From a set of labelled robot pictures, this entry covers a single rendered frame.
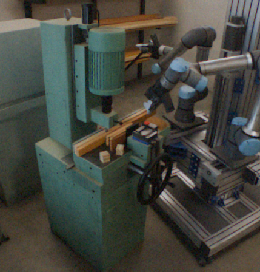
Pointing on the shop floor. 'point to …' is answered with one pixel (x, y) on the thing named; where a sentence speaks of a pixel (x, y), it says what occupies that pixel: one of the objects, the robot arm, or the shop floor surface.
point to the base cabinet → (94, 217)
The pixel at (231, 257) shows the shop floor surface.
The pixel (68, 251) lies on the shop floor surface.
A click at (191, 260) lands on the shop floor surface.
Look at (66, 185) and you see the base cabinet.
